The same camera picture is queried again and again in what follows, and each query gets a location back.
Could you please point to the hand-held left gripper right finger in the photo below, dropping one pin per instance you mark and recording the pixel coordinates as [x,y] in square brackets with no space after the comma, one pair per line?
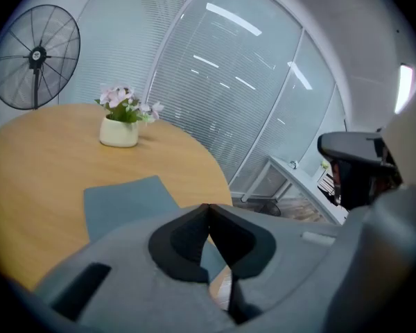
[284,262]

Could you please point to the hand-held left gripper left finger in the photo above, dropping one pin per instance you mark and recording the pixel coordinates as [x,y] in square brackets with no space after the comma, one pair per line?
[131,276]

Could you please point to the grey notebook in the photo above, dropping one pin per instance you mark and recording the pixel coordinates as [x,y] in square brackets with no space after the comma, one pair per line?
[125,203]

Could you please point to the white desk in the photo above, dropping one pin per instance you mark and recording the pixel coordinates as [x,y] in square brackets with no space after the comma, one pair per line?
[298,179]

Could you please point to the black metal rack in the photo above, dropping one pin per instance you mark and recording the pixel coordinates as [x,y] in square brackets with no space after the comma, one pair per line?
[326,187]

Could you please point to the small green plant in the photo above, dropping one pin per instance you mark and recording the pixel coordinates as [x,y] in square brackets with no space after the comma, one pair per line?
[325,166]

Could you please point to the pink flowers in white pot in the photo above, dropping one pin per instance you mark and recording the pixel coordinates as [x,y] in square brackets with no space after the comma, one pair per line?
[119,134]

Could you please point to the ceiling light strip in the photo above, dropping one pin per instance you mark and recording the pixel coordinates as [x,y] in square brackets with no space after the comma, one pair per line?
[404,89]

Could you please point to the black standing fan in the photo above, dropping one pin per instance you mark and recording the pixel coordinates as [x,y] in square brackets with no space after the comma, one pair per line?
[38,55]

